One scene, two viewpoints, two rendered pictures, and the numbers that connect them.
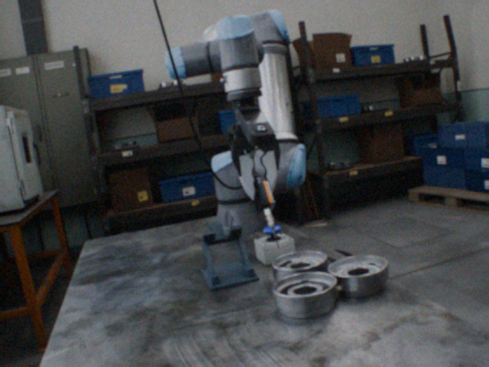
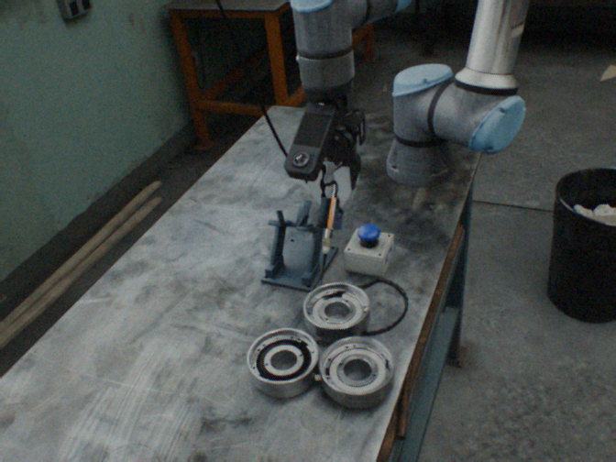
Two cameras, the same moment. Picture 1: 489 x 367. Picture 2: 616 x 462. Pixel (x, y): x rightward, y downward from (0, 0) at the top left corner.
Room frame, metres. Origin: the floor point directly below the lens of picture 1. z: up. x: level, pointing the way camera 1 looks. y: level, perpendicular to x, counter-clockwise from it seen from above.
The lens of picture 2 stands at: (0.29, -0.49, 1.48)
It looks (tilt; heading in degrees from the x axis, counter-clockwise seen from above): 36 degrees down; 41
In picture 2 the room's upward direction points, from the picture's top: 7 degrees counter-clockwise
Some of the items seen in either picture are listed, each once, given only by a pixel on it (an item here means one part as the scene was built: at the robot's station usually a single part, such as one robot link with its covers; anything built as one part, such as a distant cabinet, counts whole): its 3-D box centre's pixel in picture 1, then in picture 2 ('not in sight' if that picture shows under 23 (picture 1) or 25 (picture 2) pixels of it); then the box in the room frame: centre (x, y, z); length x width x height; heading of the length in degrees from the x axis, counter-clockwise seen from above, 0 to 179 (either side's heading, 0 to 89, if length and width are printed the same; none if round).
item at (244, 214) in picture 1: (239, 211); (421, 148); (1.31, 0.04, 0.85); 0.15 x 0.15 x 0.10
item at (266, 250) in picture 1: (274, 247); (370, 249); (0.98, -0.04, 0.82); 0.08 x 0.07 x 0.05; 14
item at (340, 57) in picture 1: (323, 53); not in sight; (4.78, -0.98, 1.69); 0.59 x 0.41 x 0.38; 109
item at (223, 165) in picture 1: (236, 172); (424, 100); (1.31, 0.03, 0.97); 0.13 x 0.12 x 0.14; 79
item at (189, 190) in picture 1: (186, 185); not in sight; (4.39, 0.60, 0.56); 0.52 x 0.38 x 0.22; 101
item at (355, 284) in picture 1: (358, 276); (357, 373); (0.74, -0.17, 0.82); 0.10 x 0.10 x 0.04
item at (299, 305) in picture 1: (305, 294); (284, 363); (0.69, -0.06, 0.82); 0.10 x 0.10 x 0.04
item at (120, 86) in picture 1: (116, 86); not in sight; (4.26, 1.11, 1.61); 0.52 x 0.38 x 0.22; 107
